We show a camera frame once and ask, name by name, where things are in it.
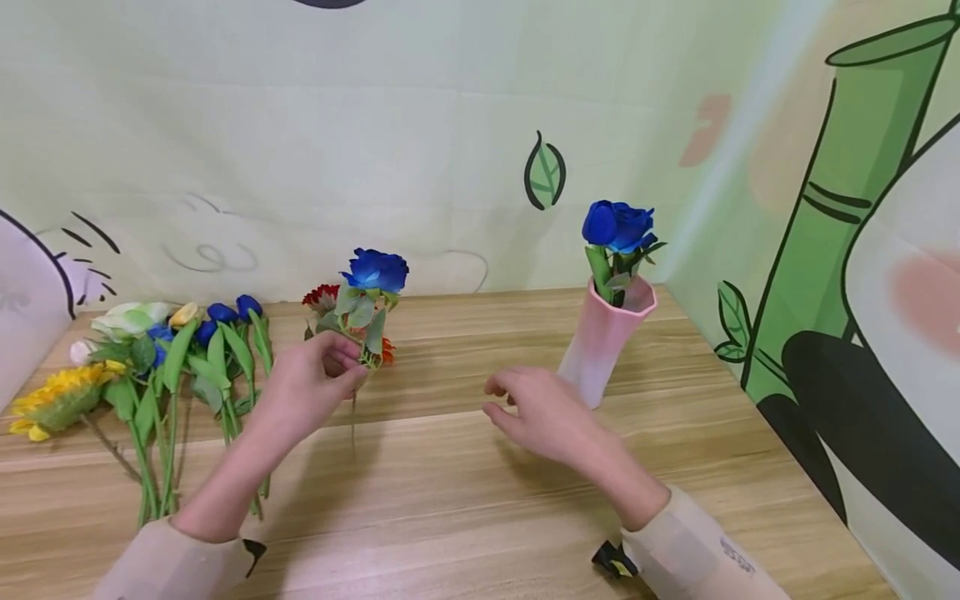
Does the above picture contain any person's left hand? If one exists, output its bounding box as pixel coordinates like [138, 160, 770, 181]
[253, 330, 369, 451]

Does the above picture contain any person's right hand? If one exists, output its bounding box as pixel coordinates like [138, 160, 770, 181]
[482, 367, 610, 469]

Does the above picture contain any blue rose with grey-green leaves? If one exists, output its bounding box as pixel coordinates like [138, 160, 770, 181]
[335, 247, 411, 459]

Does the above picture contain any person's left forearm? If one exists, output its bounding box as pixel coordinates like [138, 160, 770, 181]
[91, 417, 293, 600]

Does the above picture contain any person's right forearm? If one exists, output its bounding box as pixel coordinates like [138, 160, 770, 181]
[578, 427, 793, 600]

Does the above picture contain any orange flower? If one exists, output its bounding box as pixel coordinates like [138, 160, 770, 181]
[361, 336, 397, 368]

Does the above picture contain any dark red flower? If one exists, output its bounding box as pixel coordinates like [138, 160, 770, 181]
[302, 284, 343, 341]

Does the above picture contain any blue tulip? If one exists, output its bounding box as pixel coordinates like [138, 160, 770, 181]
[582, 200, 619, 303]
[188, 320, 240, 447]
[207, 302, 261, 513]
[235, 294, 274, 501]

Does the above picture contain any pink and white vase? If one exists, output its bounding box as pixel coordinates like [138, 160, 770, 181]
[557, 276, 659, 410]

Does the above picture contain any pale yellow tulip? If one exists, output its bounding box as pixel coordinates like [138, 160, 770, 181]
[153, 302, 202, 516]

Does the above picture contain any bright blue flower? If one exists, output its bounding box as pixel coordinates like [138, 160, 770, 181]
[145, 323, 176, 370]

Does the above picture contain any blue rose with dark leaves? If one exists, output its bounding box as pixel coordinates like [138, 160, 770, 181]
[606, 202, 668, 308]

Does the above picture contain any large white flower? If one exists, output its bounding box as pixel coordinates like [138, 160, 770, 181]
[89, 302, 173, 343]

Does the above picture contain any yellow sunflower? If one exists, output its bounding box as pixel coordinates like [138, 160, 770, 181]
[8, 360, 143, 484]

